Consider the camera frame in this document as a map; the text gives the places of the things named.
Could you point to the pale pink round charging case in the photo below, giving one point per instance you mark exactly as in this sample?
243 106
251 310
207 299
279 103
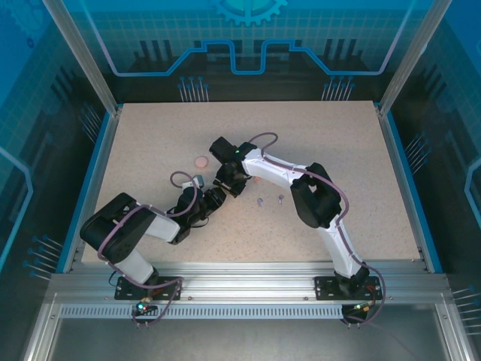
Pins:
201 161

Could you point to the small grey screw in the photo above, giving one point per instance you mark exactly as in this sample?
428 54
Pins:
280 197

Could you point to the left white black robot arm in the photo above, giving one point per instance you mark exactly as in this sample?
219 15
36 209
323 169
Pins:
127 244

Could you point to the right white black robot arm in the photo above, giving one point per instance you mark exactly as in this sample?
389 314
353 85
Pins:
315 203

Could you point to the blue table side trim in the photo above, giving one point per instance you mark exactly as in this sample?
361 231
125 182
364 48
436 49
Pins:
405 169
95 161

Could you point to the grey metal bottom panel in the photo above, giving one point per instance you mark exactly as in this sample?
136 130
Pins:
244 342

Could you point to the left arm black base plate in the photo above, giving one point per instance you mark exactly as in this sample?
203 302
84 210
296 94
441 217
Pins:
169 289

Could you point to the aluminium frame rail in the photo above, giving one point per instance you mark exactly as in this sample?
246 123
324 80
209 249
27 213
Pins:
244 282

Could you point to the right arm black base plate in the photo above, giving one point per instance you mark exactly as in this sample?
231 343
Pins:
327 287

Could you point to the aluminium corner post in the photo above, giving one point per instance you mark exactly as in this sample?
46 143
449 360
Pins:
85 56
411 56

